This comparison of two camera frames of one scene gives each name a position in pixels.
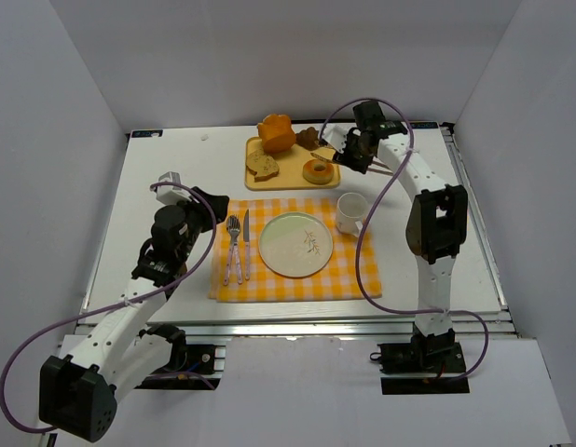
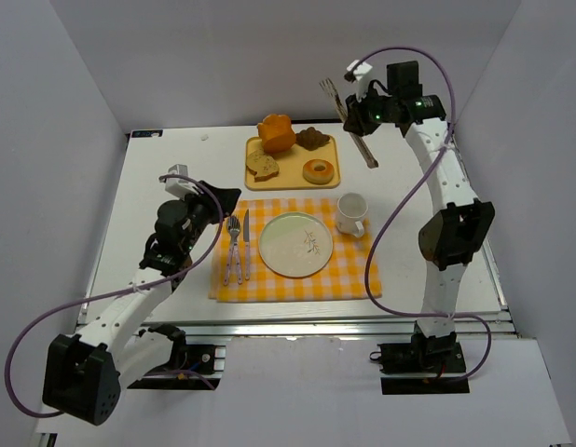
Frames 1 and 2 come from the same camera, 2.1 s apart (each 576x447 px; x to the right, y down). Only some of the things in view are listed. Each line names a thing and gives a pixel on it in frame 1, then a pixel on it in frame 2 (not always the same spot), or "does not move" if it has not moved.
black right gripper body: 351,152 → 356,117
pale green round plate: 295,244 does not move
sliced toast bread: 264,166 does not move
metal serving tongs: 336,160 → 340,106
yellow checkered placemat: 239,273 does not move
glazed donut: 315,176 does not move
